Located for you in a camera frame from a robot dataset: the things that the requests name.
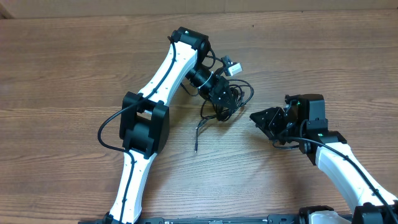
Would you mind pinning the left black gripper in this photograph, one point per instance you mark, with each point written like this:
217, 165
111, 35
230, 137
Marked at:
219, 87

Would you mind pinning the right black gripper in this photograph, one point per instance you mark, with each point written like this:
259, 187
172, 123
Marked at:
271, 115

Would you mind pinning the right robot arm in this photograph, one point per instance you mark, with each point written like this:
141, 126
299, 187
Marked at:
302, 124

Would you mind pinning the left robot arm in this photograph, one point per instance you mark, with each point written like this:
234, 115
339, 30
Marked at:
145, 118

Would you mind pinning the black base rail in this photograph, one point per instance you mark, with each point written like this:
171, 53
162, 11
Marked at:
270, 219

